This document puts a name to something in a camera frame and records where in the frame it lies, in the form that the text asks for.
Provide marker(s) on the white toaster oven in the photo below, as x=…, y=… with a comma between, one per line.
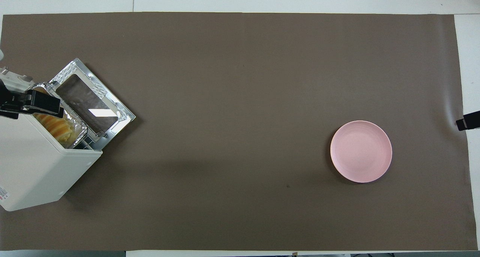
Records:
x=37, y=167

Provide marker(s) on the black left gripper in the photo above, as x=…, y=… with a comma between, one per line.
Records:
x=9, y=101

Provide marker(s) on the brown table mat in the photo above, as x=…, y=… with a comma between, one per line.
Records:
x=240, y=99

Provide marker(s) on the aluminium foil tray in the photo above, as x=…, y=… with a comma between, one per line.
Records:
x=81, y=131

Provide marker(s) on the sliced golden bread loaf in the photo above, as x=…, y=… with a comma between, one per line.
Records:
x=60, y=129

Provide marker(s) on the foil-lined glass oven door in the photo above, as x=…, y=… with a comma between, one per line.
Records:
x=82, y=95

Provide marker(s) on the pink round plate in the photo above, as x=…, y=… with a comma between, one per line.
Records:
x=360, y=152

